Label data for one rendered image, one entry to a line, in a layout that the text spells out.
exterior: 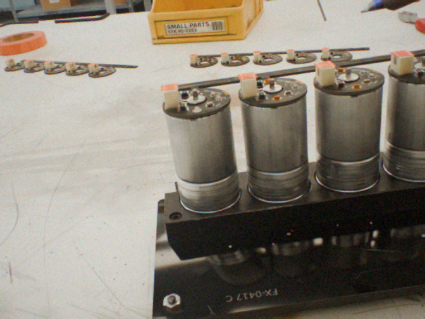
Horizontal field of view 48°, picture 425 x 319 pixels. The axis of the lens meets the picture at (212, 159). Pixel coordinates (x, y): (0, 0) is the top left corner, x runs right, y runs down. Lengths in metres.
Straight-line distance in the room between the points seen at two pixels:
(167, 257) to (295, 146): 0.06
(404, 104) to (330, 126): 0.03
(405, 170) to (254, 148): 0.06
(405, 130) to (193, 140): 0.08
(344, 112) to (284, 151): 0.03
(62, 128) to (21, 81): 0.14
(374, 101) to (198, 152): 0.06
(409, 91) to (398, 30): 0.29
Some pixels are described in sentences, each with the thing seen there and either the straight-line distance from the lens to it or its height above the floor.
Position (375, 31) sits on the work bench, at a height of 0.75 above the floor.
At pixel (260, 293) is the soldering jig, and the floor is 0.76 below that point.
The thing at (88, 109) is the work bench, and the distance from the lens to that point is 0.37.
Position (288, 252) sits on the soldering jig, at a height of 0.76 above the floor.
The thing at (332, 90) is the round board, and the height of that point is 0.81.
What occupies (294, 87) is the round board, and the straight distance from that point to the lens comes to 0.18.
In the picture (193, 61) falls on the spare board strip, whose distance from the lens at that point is 0.42.
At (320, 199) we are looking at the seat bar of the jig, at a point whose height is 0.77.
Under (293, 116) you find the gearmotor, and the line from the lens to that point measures 0.17.
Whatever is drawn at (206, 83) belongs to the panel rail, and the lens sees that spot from 0.19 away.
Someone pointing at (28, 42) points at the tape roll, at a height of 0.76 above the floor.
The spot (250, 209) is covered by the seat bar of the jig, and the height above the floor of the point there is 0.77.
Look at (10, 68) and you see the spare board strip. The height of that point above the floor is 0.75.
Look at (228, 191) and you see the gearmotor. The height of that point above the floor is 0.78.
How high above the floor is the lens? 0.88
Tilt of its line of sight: 29 degrees down
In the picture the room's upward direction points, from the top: 8 degrees counter-clockwise
